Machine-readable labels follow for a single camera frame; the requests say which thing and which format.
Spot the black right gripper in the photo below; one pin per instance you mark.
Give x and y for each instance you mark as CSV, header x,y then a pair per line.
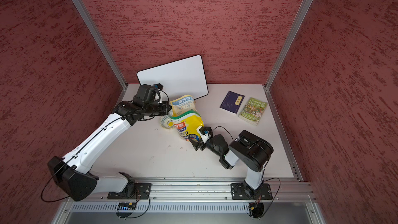
x,y
200,143

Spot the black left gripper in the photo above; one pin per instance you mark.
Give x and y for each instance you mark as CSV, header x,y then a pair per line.
x,y
166,108

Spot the yellow oats bag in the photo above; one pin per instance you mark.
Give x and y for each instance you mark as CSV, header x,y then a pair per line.
x,y
185,117

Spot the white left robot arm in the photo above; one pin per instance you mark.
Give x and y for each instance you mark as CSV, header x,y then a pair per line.
x,y
72,173

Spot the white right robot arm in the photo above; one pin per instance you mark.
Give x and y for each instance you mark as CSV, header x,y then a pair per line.
x,y
248,148

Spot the dark blue book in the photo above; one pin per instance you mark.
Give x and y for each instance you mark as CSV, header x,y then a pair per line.
x,y
232,102

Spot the green illustrated book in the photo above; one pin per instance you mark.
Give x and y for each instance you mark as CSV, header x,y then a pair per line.
x,y
253,111

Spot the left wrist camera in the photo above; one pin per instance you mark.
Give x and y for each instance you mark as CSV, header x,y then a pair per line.
x,y
154,90

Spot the white board black frame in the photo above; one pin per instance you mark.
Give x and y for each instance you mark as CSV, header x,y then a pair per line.
x,y
185,76

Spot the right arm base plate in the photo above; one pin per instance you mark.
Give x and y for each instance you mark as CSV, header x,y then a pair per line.
x,y
242,191

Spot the aluminium frame rail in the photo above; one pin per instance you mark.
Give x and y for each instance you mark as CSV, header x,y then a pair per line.
x,y
219,189

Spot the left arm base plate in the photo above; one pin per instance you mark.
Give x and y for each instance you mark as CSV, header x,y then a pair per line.
x,y
134,191

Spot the left corner aluminium post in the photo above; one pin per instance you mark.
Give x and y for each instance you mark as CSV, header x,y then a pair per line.
x,y
82,10

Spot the corner aluminium post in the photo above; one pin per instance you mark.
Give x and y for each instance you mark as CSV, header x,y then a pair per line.
x,y
298,20
82,10

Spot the right corner aluminium post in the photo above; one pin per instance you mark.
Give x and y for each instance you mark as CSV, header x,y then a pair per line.
x,y
298,20

